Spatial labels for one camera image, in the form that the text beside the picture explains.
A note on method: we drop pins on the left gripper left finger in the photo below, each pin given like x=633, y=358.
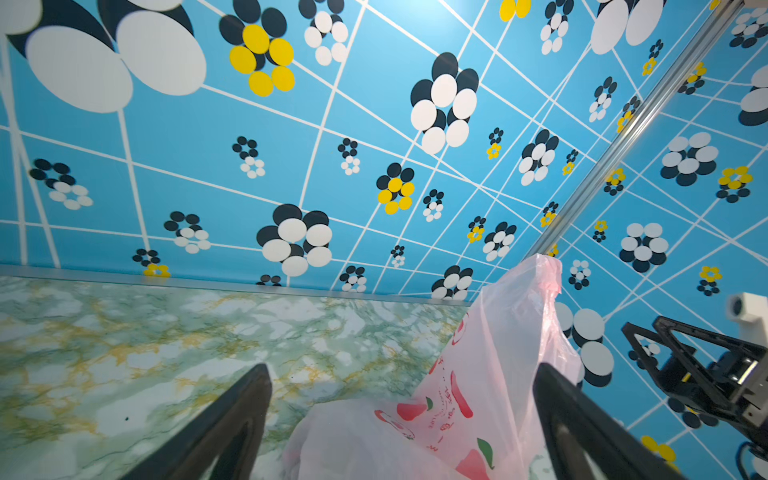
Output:
x=222, y=442

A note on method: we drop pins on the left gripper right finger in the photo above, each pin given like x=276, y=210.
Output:
x=583, y=441

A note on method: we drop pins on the right aluminium corner post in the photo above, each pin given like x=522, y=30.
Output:
x=695, y=51

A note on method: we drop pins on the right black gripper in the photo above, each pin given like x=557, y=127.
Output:
x=707, y=370

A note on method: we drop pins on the pink plastic bag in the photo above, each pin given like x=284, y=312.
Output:
x=473, y=415

